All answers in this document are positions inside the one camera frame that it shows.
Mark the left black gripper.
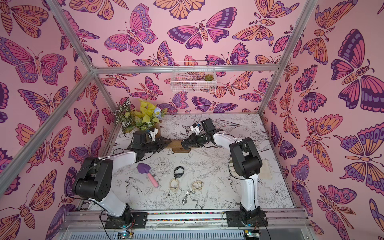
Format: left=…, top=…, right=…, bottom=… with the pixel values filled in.
left=142, top=137, right=172, bottom=155

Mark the beige watch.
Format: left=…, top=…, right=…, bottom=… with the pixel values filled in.
left=191, top=180, right=204, bottom=194
left=169, top=178, right=180, bottom=192

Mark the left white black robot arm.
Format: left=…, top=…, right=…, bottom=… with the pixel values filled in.
left=73, top=131, right=172, bottom=229

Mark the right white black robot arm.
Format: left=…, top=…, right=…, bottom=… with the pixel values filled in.
left=181, top=119, right=268, bottom=227

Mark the wooden watch stand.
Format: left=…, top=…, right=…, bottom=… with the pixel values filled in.
left=165, top=140, right=198, bottom=154

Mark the purple pink toy shovel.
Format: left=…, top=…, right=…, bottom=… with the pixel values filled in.
left=137, top=163, right=160, bottom=189

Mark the amber vase with plants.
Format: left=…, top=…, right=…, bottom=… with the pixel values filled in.
left=114, top=98, right=168, bottom=136

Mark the small succulent plant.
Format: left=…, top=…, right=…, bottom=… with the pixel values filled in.
left=204, top=74, right=215, bottom=82

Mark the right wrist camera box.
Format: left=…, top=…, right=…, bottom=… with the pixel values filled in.
left=190, top=124, right=202, bottom=135

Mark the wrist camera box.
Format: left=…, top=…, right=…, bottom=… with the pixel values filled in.
left=190, top=124, right=202, bottom=135
left=149, top=128, right=161, bottom=142

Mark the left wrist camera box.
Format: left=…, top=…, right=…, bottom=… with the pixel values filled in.
left=149, top=128, right=161, bottom=142

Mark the white wire wall basket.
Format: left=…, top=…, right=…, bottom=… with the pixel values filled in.
left=170, top=60, right=217, bottom=94

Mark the silver metal keychain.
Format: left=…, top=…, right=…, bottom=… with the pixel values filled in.
left=182, top=190, right=191, bottom=205

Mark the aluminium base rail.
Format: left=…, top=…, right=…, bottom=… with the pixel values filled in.
left=55, top=209, right=317, bottom=240

